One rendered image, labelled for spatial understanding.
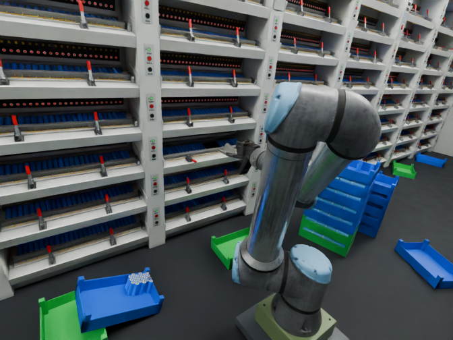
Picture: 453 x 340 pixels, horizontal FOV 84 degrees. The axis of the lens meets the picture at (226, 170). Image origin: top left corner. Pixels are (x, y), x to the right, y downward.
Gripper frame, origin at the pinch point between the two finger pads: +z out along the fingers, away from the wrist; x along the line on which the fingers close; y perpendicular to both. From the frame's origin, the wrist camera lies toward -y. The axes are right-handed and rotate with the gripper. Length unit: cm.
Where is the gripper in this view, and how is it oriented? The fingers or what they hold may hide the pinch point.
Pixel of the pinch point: (230, 149)
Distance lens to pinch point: 128.8
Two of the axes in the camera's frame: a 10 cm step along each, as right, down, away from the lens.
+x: -8.2, 1.7, -5.4
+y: 0.6, -9.2, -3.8
